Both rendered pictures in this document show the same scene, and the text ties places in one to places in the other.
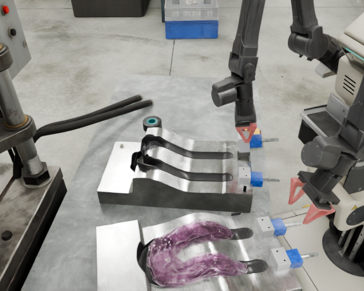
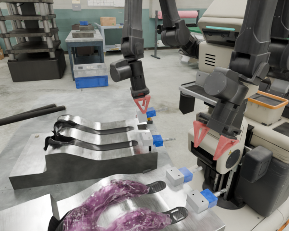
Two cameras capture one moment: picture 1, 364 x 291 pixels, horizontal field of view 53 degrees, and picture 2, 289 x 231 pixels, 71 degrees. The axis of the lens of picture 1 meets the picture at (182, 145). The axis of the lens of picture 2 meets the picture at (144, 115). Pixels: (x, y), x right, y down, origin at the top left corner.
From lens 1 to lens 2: 44 cm
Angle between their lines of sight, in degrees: 18
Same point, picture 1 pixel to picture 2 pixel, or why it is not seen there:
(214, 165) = (120, 137)
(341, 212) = (222, 158)
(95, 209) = (8, 197)
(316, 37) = (181, 27)
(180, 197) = (94, 167)
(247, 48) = (134, 30)
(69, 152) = not seen: hidden behind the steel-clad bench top
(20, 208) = not seen: outside the picture
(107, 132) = (25, 131)
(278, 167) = not seen: hidden behind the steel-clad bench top
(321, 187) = (225, 119)
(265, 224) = (175, 173)
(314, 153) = (218, 81)
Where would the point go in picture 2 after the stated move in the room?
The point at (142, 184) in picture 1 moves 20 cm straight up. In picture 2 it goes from (55, 160) to (40, 105)
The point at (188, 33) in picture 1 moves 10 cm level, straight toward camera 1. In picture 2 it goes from (90, 84) to (90, 86)
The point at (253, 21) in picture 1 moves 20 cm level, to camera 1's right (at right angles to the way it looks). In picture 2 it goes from (136, 8) to (188, 8)
